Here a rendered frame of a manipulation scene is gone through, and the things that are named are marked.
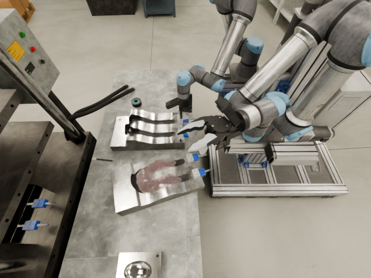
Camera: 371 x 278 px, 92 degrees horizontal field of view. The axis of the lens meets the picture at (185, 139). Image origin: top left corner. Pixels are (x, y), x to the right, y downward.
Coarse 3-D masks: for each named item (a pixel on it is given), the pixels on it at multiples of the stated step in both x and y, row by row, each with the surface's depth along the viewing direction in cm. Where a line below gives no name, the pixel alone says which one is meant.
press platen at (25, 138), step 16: (16, 128) 105; (32, 128) 105; (48, 128) 106; (0, 144) 99; (16, 144) 99; (32, 144) 99; (0, 160) 94; (16, 160) 94; (32, 160) 95; (0, 176) 89; (16, 176) 89; (0, 192) 85; (16, 192) 85; (0, 208) 81; (16, 208) 85; (0, 224) 78; (0, 240) 77
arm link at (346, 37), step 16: (352, 16) 48; (368, 16) 46; (336, 32) 52; (352, 32) 48; (368, 32) 46; (336, 48) 53; (352, 48) 50; (368, 48) 47; (336, 64) 55; (352, 64) 52; (368, 64) 50; (320, 80) 62; (336, 80) 59; (304, 96) 70; (320, 96) 65; (288, 112) 80; (304, 112) 73; (288, 128) 81; (304, 128) 78
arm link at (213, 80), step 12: (240, 0) 78; (252, 0) 77; (240, 12) 79; (252, 12) 79; (240, 24) 82; (228, 36) 85; (240, 36) 85; (228, 48) 86; (216, 60) 91; (228, 60) 89; (216, 72) 92; (204, 84) 98; (216, 84) 93
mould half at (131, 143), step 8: (136, 112) 125; (144, 112) 127; (120, 120) 131; (128, 120) 131; (136, 120) 122; (176, 120) 127; (120, 128) 127; (136, 128) 118; (144, 128) 121; (152, 128) 124; (160, 128) 124; (168, 128) 124; (176, 128) 123; (112, 136) 123; (120, 136) 123; (128, 136) 115; (136, 136) 115; (144, 136) 117; (176, 136) 120; (112, 144) 120; (120, 144) 120; (128, 144) 117; (136, 144) 117; (144, 144) 118; (152, 144) 118; (160, 144) 118; (168, 144) 118; (176, 144) 119; (184, 144) 119
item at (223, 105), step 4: (216, 100) 48; (220, 100) 48; (224, 100) 47; (228, 100) 48; (216, 104) 49; (220, 104) 47; (224, 104) 47; (228, 104) 46; (220, 108) 47; (224, 108) 47; (228, 108) 47; (224, 112) 48; (228, 112) 48; (232, 112) 49; (228, 116) 50; (232, 116) 50; (236, 116) 52; (232, 120) 52; (236, 120) 53; (240, 120) 54; (236, 124) 54
